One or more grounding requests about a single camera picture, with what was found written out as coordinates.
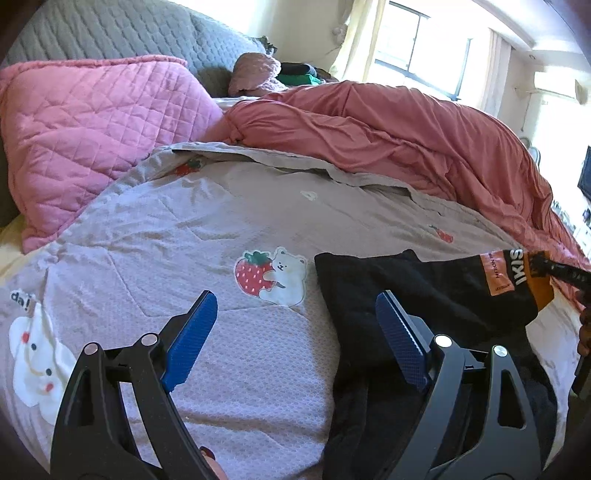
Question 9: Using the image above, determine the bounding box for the black garment with orange print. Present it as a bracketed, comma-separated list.
[313, 248, 559, 480]

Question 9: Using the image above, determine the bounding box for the green and black clothes pile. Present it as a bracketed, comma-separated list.
[276, 62, 324, 87]

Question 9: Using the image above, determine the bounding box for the right hand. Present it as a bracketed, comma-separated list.
[578, 307, 591, 357]

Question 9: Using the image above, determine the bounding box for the left hand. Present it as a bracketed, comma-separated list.
[199, 446, 228, 480]

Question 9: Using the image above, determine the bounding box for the salmon red blanket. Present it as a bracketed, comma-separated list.
[215, 81, 590, 268]

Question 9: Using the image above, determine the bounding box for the cream curtain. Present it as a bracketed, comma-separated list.
[329, 0, 387, 82]

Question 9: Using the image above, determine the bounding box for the pink quilted pillow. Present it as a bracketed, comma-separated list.
[1, 55, 223, 253]

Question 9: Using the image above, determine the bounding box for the dusty pink small pillow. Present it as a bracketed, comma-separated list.
[228, 53, 288, 97]

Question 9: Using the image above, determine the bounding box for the grey quilted headboard cover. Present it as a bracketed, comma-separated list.
[1, 0, 276, 97]

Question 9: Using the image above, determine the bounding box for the window with dark frame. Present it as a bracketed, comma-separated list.
[367, 1, 473, 102]

